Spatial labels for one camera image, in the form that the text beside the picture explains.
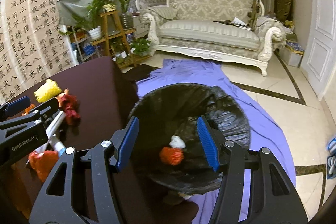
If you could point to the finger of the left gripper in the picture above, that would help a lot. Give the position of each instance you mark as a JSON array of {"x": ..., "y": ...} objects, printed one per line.
[
  {"x": 43, "y": 112},
  {"x": 10, "y": 109}
]

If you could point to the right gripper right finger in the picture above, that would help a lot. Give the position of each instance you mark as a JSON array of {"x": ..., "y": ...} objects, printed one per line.
[{"x": 272, "y": 196}]

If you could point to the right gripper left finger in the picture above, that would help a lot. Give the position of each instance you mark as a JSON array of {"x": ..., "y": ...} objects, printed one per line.
[{"x": 81, "y": 188}]

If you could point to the dark red satin ribbon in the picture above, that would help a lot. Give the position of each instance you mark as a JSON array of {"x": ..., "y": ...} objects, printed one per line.
[{"x": 70, "y": 105}]

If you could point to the red foam net bundle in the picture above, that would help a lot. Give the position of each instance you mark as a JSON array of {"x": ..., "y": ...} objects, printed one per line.
[{"x": 171, "y": 156}]

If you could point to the white tissue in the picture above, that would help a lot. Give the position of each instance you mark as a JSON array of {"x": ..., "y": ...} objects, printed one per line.
[{"x": 177, "y": 142}]

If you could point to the black trash bag bin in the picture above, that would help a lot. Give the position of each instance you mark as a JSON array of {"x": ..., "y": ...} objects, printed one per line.
[{"x": 174, "y": 110}]

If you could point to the orange plastic bag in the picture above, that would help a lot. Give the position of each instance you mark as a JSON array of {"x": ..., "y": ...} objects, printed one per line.
[{"x": 27, "y": 110}]

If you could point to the yellow foam net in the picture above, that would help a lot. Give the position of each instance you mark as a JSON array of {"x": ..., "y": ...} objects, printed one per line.
[{"x": 47, "y": 91}]

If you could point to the white tube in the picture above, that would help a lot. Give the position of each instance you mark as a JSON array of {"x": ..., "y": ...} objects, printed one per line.
[{"x": 51, "y": 131}]

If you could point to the red crumpled plastic wrapper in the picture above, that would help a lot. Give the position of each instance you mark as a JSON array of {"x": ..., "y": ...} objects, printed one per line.
[{"x": 43, "y": 162}]

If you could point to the purple floor cloth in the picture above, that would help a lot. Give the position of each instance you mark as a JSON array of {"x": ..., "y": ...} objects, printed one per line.
[{"x": 265, "y": 132}]

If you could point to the metal shelf rack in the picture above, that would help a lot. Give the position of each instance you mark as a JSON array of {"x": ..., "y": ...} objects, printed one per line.
[{"x": 81, "y": 44}]

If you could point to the wooden plant stand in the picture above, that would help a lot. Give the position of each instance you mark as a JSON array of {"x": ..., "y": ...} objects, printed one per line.
[{"x": 114, "y": 42}]

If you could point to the white potted plant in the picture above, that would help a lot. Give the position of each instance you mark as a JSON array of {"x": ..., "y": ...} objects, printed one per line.
[{"x": 89, "y": 22}]

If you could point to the white panel door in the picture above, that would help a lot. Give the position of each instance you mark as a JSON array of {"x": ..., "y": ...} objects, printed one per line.
[{"x": 319, "y": 58}]

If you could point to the ornate armchair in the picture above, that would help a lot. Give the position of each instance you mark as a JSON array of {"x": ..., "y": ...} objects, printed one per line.
[{"x": 142, "y": 4}]

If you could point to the ornate white sofa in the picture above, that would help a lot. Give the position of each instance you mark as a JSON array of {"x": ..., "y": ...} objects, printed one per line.
[{"x": 220, "y": 30}]

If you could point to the calligraphy wall scroll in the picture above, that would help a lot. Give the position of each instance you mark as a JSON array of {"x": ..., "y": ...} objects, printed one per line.
[{"x": 32, "y": 45}]

